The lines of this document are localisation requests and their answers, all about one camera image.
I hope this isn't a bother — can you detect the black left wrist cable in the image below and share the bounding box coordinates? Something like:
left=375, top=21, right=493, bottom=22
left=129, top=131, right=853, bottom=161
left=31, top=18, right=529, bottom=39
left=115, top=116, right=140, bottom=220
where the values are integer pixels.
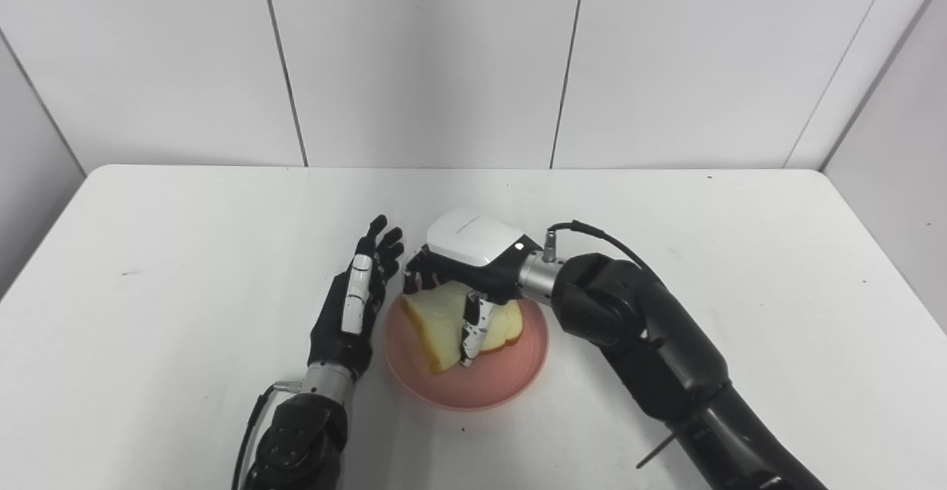
left=231, top=380, right=304, bottom=490

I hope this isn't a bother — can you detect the pink round plate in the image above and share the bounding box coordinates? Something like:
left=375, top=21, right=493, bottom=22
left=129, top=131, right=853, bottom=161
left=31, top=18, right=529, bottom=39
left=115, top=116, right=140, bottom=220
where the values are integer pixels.
left=382, top=294, right=550, bottom=411

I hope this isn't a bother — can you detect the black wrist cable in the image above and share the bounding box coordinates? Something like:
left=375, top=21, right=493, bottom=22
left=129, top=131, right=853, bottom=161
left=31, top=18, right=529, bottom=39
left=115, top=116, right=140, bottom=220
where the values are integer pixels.
left=231, top=380, right=304, bottom=490
left=544, top=221, right=678, bottom=470

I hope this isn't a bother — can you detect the slice of white bread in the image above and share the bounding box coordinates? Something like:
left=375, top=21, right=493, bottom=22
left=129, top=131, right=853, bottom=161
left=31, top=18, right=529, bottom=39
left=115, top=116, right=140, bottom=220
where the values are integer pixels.
left=400, top=281, right=524, bottom=375

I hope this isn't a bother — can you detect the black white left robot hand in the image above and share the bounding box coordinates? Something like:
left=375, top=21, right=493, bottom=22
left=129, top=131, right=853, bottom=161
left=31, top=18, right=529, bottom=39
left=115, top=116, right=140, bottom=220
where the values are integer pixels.
left=308, top=214, right=405, bottom=381

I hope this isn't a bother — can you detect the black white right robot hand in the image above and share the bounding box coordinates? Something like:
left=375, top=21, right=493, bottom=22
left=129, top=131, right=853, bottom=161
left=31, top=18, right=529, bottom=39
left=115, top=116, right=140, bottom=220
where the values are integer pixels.
left=402, top=207, right=545, bottom=367

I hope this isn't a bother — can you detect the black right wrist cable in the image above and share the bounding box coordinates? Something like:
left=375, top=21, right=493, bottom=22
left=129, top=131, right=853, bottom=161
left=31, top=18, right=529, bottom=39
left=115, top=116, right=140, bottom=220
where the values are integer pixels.
left=544, top=221, right=678, bottom=470

